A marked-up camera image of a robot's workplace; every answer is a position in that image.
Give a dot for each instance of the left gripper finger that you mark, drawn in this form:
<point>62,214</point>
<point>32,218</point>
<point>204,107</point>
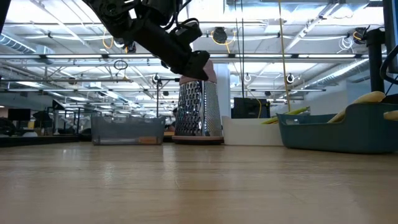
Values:
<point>197,65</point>

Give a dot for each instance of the lime green silicone spoon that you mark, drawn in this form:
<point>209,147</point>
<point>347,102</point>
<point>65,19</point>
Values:
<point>292,112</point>

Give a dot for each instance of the cream butter knife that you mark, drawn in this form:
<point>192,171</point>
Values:
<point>392,115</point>

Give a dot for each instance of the person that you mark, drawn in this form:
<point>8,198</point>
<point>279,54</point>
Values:
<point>174,111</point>

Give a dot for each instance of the black light stand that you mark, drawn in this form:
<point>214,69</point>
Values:
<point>157,99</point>

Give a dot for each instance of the black box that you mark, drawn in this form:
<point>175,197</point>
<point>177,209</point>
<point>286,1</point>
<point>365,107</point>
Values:
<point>248,108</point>

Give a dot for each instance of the long ceiling light bar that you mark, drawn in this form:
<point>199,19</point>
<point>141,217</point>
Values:
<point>280,56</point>

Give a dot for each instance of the white plastic bin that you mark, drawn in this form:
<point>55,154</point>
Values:
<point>248,133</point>

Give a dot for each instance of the grey translucent plastic bin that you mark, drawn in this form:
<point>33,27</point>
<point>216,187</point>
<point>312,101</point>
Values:
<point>124,130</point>

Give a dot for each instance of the black background monitor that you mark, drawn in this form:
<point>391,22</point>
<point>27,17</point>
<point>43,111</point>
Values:
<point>19,114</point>

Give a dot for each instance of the teal plastic bin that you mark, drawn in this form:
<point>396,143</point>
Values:
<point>342,137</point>

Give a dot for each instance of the black monitor stand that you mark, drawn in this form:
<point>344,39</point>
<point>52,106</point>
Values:
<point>377,68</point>

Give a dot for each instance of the monitor screen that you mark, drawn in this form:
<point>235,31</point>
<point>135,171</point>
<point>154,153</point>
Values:
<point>392,37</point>

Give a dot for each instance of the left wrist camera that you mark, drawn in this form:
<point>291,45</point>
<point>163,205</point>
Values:
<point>186,31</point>

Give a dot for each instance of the black table frame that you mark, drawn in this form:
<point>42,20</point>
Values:
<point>31,141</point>

